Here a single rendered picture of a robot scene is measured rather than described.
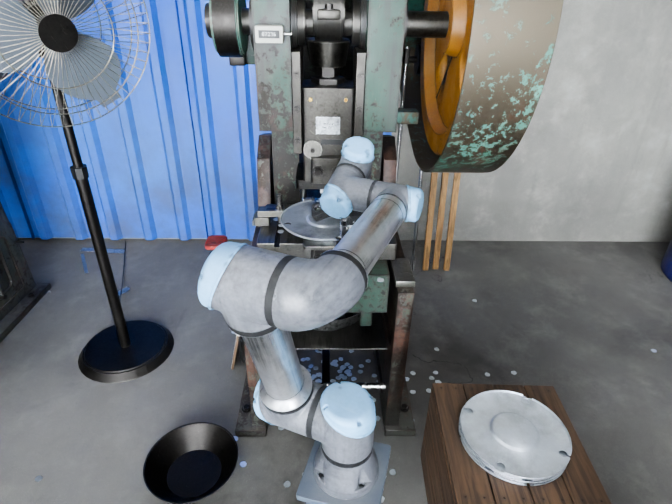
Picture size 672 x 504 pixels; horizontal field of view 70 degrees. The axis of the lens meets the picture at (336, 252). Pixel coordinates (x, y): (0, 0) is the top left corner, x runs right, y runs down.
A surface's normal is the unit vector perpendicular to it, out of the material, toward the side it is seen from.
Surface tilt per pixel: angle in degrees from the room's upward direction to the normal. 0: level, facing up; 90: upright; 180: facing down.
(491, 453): 0
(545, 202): 90
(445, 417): 0
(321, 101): 90
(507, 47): 91
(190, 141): 90
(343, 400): 8
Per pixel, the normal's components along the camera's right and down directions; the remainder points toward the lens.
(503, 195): 0.02, 0.51
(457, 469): 0.02, -0.86
